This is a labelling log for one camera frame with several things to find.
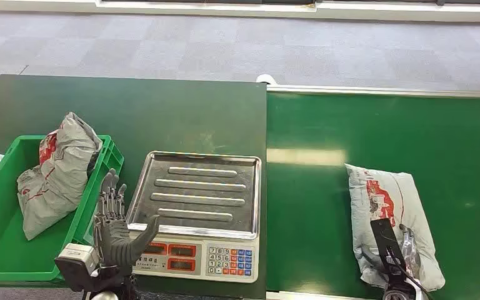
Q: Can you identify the crumpled grey mailer package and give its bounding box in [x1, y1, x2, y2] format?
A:
[16, 111, 103, 242]

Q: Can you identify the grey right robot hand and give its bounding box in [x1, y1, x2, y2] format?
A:
[397, 224, 422, 274]

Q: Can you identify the silver conveyor side rail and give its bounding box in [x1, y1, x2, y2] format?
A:
[266, 84, 480, 99]

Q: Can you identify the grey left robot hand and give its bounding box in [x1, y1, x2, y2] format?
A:
[94, 167, 161, 268]

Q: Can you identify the green conveyor belt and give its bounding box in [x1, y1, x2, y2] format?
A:
[266, 84, 480, 300]

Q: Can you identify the white window sill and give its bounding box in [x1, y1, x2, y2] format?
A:
[0, 0, 480, 24]

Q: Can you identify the green plastic crate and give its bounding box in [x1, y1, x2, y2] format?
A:
[0, 134, 125, 283]

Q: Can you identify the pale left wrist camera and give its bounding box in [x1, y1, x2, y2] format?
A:
[56, 243, 100, 274]

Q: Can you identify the white conveyor roller cap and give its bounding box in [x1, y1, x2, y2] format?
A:
[256, 73, 279, 86]

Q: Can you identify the steel ribbed weighing tray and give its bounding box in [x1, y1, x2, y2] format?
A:
[126, 151, 263, 241]

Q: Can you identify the grey mailer package red print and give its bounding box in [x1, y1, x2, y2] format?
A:
[344, 163, 446, 293]

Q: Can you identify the white electronic scale body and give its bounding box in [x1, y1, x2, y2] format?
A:
[130, 225, 261, 284]

